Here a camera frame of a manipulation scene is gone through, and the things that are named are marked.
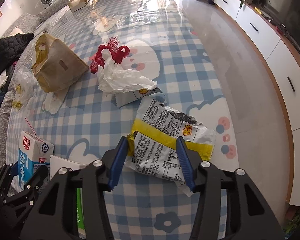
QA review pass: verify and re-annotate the blue white milk carton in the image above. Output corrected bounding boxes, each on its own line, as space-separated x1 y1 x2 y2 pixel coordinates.
12 117 55 192

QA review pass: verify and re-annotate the yellow white snack wrapper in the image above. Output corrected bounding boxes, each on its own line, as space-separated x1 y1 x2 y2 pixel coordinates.
125 96 216 197

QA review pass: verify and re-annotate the clear bag with gold wrappers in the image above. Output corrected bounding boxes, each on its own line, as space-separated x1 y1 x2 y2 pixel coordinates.
12 70 38 111

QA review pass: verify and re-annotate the white tissue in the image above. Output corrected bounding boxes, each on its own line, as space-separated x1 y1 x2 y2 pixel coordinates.
97 49 157 94

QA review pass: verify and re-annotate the gold foil snack bag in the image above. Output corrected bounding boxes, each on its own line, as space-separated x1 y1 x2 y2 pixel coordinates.
31 33 89 93

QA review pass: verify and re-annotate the red mesh net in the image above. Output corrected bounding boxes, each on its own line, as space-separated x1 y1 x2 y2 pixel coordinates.
90 36 130 74

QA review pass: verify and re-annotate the white green medicine box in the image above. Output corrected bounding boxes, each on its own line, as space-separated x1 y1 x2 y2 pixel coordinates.
50 155 87 239

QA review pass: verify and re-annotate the blue checkered tablecloth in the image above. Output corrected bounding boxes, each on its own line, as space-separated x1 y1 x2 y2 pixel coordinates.
6 0 235 240

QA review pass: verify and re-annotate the small silver snack wrapper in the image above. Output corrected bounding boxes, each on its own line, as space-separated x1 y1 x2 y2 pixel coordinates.
111 88 166 107

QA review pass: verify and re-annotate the white tv cabinet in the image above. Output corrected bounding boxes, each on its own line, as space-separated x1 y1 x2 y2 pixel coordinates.
214 0 300 206

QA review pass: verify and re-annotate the black quilted jacket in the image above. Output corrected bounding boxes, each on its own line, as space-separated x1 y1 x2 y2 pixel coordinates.
0 33 34 74

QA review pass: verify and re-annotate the grey covered sofa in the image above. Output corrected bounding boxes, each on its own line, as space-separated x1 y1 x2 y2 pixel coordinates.
0 0 70 167

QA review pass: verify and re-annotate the tissue box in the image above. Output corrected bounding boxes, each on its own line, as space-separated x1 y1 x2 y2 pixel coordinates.
68 0 93 12

